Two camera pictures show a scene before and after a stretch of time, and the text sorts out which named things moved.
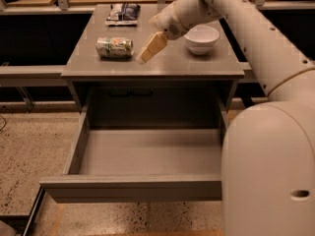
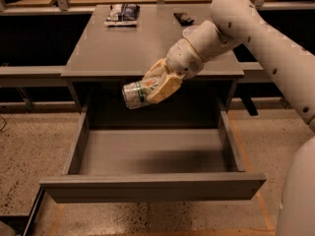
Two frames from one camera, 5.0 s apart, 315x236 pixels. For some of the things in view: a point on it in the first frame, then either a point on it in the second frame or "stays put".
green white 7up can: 115,48 to 135,94
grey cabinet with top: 152,66 stays put
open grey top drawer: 140,164 stays put
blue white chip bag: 123,15 stays put
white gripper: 166,23 to 182,58
